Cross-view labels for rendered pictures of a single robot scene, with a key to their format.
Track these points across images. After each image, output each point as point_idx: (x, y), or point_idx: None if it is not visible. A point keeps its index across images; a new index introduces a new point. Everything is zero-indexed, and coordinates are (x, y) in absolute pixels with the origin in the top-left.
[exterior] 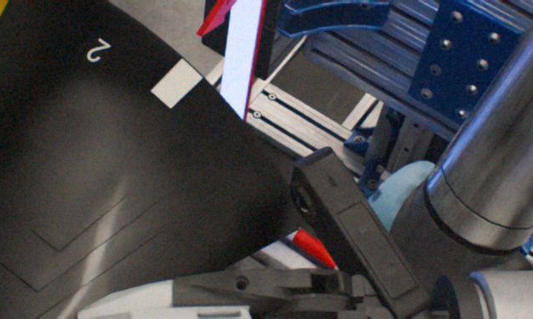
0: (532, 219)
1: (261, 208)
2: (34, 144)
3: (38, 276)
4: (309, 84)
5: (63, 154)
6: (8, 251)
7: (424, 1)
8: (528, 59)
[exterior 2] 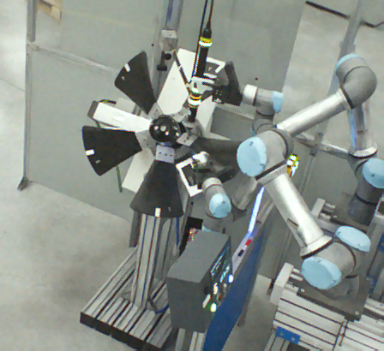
0: (236, 198)
1: None
2: (224, 146)
3: (205, 148)
4: None
5: (224, 149)
6: (207, 145)
7: None
8: None
